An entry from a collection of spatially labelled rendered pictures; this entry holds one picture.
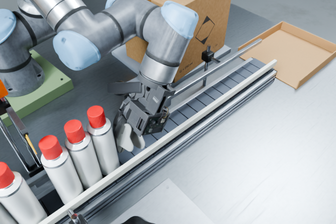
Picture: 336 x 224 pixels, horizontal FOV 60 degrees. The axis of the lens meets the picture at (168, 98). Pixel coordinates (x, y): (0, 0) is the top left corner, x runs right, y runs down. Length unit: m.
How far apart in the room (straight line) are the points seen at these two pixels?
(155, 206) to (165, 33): 0.38
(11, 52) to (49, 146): 0.45
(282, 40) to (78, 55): 0.96
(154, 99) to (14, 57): 0.50
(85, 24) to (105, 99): 0.47
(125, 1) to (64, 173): 0.36
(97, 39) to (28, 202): 0.33
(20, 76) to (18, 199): 0.48
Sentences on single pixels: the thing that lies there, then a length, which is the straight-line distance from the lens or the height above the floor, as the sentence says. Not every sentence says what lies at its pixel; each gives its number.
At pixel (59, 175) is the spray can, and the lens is 0.61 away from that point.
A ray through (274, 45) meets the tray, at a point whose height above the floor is 0.83.
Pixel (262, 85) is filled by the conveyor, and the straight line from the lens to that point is 1.02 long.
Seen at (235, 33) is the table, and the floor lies 0.83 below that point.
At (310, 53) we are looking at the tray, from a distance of 1.28.
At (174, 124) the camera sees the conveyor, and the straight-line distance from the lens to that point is 0.82.
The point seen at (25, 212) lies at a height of 0.97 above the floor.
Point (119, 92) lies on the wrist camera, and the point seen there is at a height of 1.05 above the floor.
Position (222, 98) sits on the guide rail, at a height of 0.91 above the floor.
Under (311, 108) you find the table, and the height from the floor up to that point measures 0.83.
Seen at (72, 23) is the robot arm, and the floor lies 1.25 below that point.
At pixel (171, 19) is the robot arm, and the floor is 1.24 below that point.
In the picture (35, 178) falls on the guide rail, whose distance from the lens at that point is 0.69.
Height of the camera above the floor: 1.51
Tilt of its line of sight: 44 degrees down
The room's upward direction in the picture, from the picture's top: straight up
